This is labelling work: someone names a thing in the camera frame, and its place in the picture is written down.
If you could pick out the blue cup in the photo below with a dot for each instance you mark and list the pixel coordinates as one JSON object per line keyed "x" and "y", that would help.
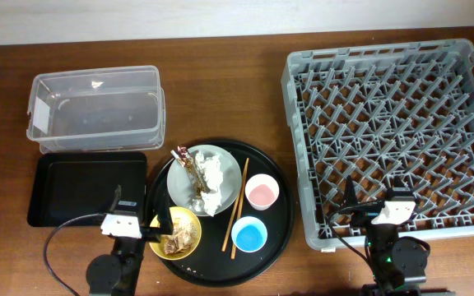
{"x": 249, "y": 234}

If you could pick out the peanut shells and rice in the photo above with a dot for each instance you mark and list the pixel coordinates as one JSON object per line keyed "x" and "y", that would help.
{"x": 180, "y": 240}

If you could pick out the grey dishwasher rack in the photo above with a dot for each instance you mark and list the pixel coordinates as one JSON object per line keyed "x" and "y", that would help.
{"x": 379, "y": 111}

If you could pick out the wooden chopstick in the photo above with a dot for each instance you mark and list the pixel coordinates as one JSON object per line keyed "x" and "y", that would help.
{"x": 234, "y": 207}
{"x": 240, "y": 204}

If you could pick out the grey round plate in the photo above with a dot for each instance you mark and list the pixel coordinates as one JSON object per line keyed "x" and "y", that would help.
{"x": 183, "y": 193}

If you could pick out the brown snack wrapper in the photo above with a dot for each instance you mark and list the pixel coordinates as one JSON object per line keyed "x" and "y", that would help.
{"x": 186, "y": 160}

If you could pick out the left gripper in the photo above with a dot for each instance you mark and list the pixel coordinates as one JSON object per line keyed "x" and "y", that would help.
{"x": 153, "y": 234}

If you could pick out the round black serving tray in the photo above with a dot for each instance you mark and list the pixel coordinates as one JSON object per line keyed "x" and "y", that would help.
{"x": 208, "y": 265}

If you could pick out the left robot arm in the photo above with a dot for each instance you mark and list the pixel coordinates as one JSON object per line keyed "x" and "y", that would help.
{"x": 117, "y": 273}

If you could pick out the black rectangular tray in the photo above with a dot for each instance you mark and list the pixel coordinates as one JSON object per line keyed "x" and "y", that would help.
{"x": 68, "y": 185}

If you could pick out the white tissue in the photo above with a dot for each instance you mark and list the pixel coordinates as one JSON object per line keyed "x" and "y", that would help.
{"x": 209, "y": 168}

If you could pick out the pink cup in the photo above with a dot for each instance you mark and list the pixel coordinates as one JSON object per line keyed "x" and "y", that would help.
{"x": 261, "y": 191}

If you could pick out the yellow bowl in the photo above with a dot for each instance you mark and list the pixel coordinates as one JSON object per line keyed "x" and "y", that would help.
{"x": 179, "y": 214}

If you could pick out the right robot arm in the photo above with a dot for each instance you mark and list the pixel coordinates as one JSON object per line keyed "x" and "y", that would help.
{"x": 397, "y": 263}

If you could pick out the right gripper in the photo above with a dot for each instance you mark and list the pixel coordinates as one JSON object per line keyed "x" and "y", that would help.
{"x": 350, "y": 196}

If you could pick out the clear plastic waste bin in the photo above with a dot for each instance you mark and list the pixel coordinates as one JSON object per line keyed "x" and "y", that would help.
{"x": 102, "y": 109}

